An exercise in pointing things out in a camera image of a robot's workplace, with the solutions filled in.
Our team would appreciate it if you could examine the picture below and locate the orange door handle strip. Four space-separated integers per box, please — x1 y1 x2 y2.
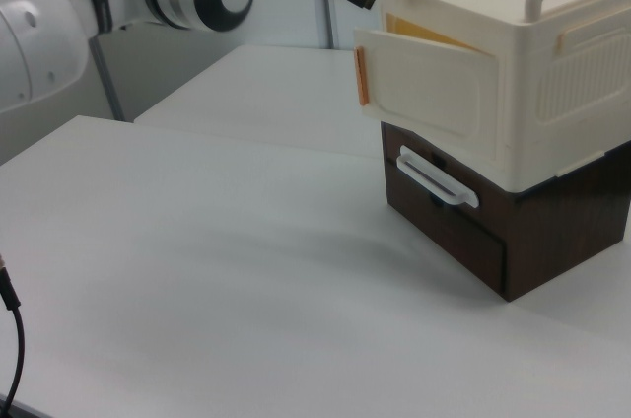
354 44 371 107

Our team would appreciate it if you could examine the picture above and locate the cream cabinet door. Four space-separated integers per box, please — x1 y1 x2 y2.
352 27 503 167

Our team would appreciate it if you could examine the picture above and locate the cream plastic cabinet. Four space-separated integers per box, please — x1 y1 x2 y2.
373 0 631 193

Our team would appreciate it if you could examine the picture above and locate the dark brown drawer box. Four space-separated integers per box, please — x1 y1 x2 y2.
381 120 631 303

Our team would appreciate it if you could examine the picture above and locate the white drawer handle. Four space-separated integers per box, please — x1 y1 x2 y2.
395 143 481 209

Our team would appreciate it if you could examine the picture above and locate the black cable with plug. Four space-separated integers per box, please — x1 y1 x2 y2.
0 250 27 408

